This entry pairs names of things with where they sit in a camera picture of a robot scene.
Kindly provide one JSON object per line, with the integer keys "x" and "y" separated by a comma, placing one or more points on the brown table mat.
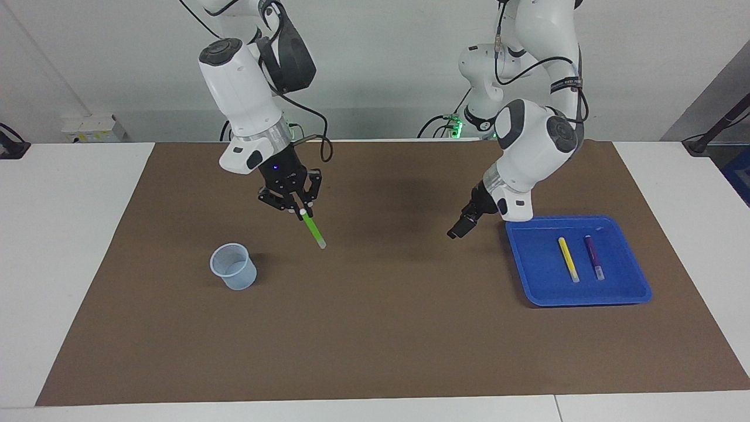
{"x": 375, "y": 340}

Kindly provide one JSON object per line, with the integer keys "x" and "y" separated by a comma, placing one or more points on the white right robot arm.
{"x": 240, "y": 94}

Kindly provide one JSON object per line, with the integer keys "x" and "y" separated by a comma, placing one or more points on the yellow pen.
{"x": 568, "y": 258}

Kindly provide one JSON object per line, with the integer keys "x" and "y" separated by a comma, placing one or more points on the blue plastic tray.
{"x": 551, "y": 293}

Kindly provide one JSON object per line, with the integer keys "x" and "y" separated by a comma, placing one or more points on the black stand pole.
{"x": 718, "y": 126}

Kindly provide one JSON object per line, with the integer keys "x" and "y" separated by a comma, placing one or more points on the green pen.
{"x": 313, "y": 231}

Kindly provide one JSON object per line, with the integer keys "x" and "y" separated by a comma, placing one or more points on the white wall socket box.
{"x": 94, "y": 129}

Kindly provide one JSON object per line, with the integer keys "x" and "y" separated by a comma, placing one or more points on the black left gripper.
{"x": 483, "y": 205}

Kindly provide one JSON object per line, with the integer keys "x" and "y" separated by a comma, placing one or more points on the translucent plastic cup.
{"x": 240, "y": 281}

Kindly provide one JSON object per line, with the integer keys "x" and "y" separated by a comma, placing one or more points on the blue crate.
{"x": 739, "y": 176}

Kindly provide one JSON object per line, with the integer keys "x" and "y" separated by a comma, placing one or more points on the purple pen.
{"x": 593, "y": 255}

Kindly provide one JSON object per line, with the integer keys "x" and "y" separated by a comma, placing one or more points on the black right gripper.
{"x": 284, "y": 176}

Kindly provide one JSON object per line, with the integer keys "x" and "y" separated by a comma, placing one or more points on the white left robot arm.
{"x": 527, "y": 152}

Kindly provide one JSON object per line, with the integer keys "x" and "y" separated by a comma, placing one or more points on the black clamp mount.
{"x": 12, "y": 146}

